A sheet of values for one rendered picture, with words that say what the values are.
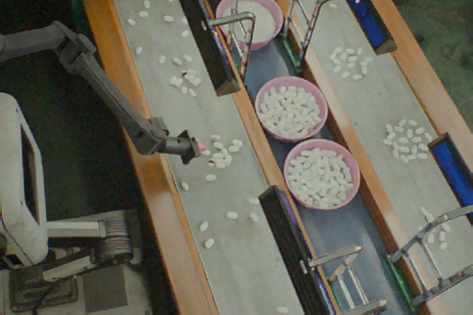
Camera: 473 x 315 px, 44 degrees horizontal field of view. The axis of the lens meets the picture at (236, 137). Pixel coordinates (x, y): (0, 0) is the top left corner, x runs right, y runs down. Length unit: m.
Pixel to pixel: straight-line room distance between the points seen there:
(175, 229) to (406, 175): 0.84
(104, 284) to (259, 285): 0.58
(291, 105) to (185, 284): 0.78
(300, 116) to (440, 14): 1.73
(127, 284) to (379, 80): 1.22
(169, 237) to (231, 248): 0.20
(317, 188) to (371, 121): 0.36
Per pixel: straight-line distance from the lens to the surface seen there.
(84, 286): 2.19
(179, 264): 1.88
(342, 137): 2.15
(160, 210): 1.94
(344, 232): 2.09
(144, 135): 1.78
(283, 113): 2.16
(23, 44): 1.74
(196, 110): 2.14
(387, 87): 2.33
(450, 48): 3.58
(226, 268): 1.91
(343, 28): 2.45
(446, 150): 1.84
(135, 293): 2.16
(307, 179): 2.06
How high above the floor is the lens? 2.58
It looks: 61 degrees down
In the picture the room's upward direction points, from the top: 11 degrees clockwise
